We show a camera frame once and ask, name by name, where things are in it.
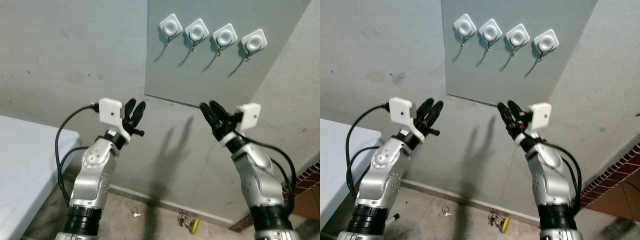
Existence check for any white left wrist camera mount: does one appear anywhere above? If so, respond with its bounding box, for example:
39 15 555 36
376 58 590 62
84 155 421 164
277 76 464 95
388 97 427 142
98 98 132 140

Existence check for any white square wall hook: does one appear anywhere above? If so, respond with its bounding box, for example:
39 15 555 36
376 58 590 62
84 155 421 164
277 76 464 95
212 23 239 57
532 29 560 62
184 18 210 52
453 13 477 47
159 13 184 48
478 18 503 52
241 29 268 62
505 23 531 57

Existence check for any white wall baseboard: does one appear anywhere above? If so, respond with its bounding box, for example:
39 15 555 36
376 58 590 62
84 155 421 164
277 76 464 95
400 180 543 223
107 184 236 226

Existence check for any red brick skirting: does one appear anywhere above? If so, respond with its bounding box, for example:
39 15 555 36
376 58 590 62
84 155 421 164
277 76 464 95
229 162 321 233
580 142 640 208

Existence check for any white plastic table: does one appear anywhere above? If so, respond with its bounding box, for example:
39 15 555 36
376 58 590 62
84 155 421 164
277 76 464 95
0 115 82 240
320 118 383 231

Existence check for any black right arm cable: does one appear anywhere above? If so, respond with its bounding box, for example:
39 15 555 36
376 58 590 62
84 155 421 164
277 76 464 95
235 131 297 216
535 137 583 211

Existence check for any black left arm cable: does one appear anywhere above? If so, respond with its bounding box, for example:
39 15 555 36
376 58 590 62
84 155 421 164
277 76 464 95
58 146 88 206
54 103 100 207
349 146 377 199
345 103 391 198

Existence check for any grey wall board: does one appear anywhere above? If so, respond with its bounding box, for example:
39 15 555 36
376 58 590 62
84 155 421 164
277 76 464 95
144 0 314 109
441 0 599 107

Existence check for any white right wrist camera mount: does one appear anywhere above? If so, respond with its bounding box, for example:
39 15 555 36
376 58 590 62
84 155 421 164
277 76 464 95
220 103 262 147
517 102 553 146

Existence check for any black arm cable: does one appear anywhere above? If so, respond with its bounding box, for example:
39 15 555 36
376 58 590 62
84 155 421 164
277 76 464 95
349 146 377 199
345 103 391 198
58 146 88 206
535 137 583 211
235 131 297 216
54 103 100 207

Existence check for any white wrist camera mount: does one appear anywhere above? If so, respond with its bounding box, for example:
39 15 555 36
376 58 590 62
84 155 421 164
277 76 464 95
220 103 262 147
98 98 132 140
388 97 427 142
517 102 553 146

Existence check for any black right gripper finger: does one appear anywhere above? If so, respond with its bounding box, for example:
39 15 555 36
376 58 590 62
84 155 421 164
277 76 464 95
210 100 230 126
200 103 222 138
498 102 519 135
508 100 525 123

